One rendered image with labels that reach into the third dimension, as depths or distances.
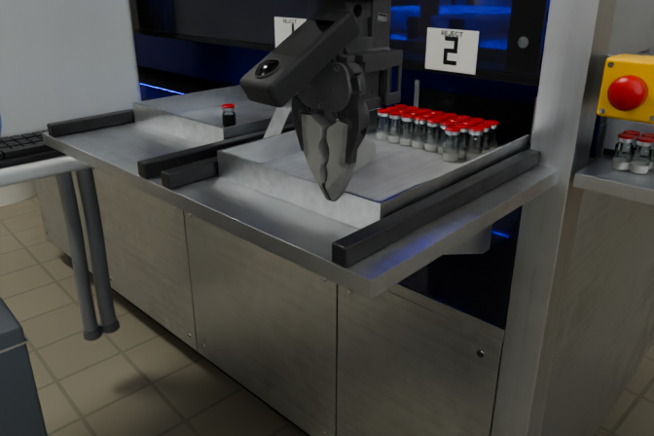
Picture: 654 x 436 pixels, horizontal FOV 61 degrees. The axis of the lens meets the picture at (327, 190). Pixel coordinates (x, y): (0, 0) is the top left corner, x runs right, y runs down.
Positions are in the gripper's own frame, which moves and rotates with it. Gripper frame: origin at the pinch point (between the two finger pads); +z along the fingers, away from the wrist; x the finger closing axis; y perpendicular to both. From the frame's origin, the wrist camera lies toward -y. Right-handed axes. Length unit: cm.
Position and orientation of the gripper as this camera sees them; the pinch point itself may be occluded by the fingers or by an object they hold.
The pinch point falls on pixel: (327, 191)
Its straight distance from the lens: 57.2
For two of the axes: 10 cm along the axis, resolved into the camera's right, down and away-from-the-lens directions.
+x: -7.3, -2.5, 6.4
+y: 6.9, -2.6, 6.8
